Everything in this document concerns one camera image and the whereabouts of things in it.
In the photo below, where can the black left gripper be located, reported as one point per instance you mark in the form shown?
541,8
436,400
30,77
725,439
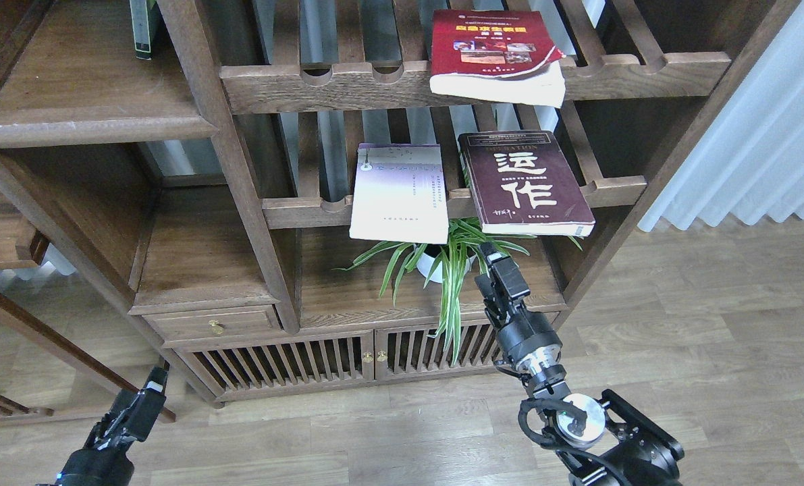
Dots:
139,409

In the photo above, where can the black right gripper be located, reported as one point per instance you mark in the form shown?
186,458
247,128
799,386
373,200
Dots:
528,342

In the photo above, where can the maroon book with white characters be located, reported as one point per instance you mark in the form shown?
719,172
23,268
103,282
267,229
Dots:
523,185

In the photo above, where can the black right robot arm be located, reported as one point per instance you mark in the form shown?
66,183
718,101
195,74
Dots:
603,441

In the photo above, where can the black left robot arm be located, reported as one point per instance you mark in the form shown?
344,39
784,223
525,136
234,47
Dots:
102,460

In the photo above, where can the green spider plant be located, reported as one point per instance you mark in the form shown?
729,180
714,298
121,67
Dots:
463,234

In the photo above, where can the white plant pot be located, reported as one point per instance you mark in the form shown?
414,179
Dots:
430,264

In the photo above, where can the brass drawer knob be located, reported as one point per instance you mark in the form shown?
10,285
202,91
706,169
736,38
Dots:
216,327

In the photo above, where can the white and purple book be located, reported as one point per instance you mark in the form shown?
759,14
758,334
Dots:
399,194

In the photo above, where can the dark wooden bookshelf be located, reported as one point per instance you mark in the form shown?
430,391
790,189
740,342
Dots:
213,182

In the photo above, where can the red paperback book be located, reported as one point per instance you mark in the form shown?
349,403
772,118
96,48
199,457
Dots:
495,55

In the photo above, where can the white curtain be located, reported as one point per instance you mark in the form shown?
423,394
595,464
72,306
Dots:
750,163

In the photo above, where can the green upright book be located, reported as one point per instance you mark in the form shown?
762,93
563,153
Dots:
145,18

